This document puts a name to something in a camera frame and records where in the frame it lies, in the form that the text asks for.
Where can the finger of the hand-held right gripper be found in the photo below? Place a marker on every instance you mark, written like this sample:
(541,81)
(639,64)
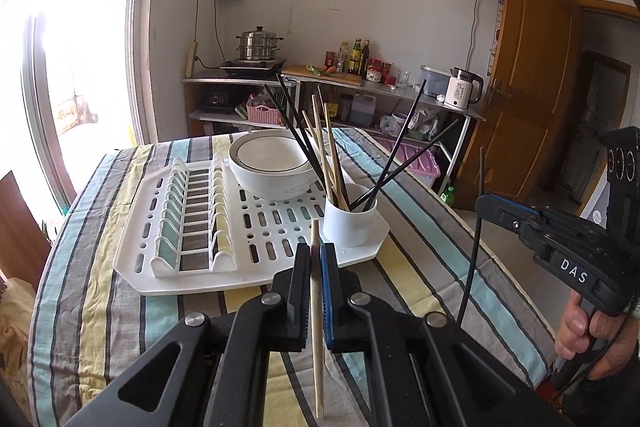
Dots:
(505,212)

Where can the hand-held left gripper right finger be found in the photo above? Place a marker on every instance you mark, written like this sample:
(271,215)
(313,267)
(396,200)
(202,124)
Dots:
(327,302)

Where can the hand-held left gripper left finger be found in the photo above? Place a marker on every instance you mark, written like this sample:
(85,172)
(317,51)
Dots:
(302,302)

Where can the white cup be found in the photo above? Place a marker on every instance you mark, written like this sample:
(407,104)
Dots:
(350,227)

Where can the person's right hand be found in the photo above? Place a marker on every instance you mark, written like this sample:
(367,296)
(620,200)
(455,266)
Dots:
(572,327)

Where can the white plastic dish rack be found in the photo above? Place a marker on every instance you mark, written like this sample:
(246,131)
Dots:
(360,254)

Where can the green plastic bottle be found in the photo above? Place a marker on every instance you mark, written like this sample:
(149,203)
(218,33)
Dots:
(448,197)

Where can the white appliance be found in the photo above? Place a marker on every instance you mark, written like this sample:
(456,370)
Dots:
(595,197)

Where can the purple storage bin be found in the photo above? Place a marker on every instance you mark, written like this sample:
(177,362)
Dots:
(425,169)

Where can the large white bowl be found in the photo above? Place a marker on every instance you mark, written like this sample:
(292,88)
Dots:
(270,187)

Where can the white electric kettle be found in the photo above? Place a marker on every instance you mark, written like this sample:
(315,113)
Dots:
(462,89)

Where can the plastic bags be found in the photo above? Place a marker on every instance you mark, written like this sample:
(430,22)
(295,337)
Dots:
(395,124)

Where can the wooden door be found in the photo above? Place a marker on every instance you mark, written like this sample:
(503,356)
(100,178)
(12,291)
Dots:
(530,72)

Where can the small white bowl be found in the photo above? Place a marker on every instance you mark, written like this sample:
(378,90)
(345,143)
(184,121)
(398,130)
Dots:
(265,162)

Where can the clear plastic container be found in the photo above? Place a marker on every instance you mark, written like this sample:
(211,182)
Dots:
(435,82)

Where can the drinking glass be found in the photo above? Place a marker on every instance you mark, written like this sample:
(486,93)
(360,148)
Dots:
(404,80)

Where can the dark plastic jug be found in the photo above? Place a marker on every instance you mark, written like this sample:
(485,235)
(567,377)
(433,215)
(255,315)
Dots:
(362,109)

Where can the small red jar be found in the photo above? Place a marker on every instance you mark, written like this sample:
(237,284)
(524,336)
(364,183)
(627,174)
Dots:
(386,74)

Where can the pink plastic basket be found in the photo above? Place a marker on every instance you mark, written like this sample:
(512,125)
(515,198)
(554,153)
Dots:
(265,116)

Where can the jar with red lid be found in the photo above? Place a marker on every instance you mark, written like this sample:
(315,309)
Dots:
(374,72)

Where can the striped tablecloth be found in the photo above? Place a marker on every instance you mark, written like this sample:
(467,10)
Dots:
(100,282)

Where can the dark sauce bottle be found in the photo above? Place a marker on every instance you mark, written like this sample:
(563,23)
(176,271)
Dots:
(366,59)

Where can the green oil bottle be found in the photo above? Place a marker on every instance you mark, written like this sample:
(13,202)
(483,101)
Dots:
(354,59)

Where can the black appliance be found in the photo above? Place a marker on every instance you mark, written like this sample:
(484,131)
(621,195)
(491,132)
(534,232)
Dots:
(215,99)

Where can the clear bottle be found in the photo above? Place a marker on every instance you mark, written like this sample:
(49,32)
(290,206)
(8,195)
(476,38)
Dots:
(342,59)

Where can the wooden cutting board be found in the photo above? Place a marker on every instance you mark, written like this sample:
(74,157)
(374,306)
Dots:
(300,73)

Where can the black stove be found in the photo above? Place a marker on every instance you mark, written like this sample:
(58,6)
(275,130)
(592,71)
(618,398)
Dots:
(252,67)

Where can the metal kitchen shelf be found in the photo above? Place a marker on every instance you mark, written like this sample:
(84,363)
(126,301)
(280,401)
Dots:
(200,80)

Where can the steel steamer pot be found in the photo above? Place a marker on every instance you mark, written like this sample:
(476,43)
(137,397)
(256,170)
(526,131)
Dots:
(259,44)

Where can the hanging power strip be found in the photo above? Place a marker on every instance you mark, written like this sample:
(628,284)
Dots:
(191,59)

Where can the yellow cloth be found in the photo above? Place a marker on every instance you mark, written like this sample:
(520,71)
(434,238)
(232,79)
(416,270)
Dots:
(15,332)

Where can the wooden chair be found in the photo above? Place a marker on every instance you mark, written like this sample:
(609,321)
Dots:
(20,227)

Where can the window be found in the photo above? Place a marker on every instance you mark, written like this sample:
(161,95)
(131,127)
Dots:
(65,57)

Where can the wall calendar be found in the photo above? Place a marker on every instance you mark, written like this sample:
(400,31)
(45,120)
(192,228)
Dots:
(495,37)

